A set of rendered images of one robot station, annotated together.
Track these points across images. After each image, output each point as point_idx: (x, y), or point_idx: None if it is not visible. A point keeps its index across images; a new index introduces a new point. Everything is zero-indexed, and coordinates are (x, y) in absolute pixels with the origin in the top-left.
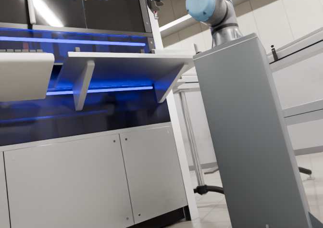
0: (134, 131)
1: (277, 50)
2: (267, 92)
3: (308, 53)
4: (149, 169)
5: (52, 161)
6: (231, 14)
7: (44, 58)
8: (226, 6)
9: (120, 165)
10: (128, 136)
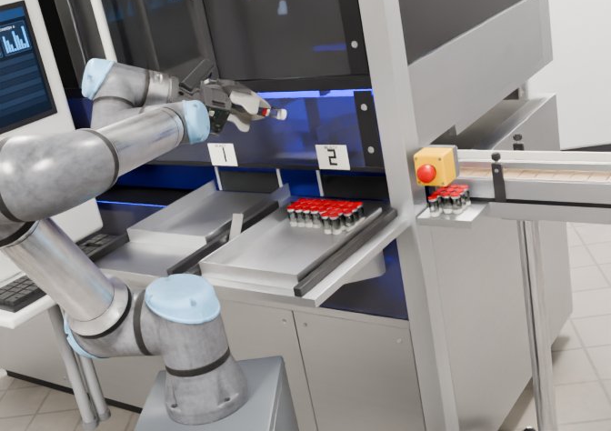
0: (321, 315)
1: None
2: None
3: None
4: (352, 393)
5: None
6: (166, 350)
7: (5, 325)
8: (135, 345)
9: (296, 364)
10: (308, 321)
